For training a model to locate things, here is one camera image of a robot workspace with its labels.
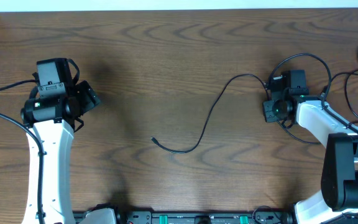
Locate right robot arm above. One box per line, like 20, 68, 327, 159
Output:
262, 70, 358, 223

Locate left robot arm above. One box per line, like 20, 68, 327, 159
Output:
21, 58, 100, 223

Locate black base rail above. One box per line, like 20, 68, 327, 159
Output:
73, 203, 297, 224

